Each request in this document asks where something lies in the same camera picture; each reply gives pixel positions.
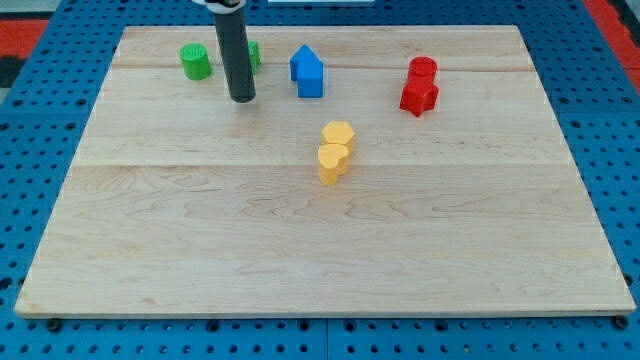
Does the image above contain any blue triangle block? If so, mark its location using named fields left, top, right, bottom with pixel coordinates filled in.
left=289, top=44, right=321, bottom=81

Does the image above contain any red star block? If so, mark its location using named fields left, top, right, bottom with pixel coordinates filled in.
left=399, top=78, right=439, bottom=117

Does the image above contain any green star block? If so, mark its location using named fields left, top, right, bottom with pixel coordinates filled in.
left=248, top=40, right=261, bottom=75

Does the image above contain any yellow heart block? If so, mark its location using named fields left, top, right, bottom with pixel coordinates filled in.
left=317, top=144, right=350, bottom=186

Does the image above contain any yellow hexagon block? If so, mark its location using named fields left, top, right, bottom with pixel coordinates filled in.
left=321, top=121, right=355, bottom=154

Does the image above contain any light wooden board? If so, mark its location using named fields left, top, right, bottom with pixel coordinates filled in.
left=15, top=25, right=636, bottom=319

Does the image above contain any blue cube block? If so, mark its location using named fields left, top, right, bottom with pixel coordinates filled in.
left=297, top=62, right=324, bottom=98

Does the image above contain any red cylinder block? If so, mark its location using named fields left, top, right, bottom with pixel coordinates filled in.
left=408, top=56, right=438, bottom=82

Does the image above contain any green cylinder block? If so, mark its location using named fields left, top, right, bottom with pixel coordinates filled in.
left=179, top=43, right=212, bottom=80

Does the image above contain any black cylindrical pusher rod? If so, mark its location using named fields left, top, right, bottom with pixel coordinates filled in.
left=210, top=1, right=256, bottom=103

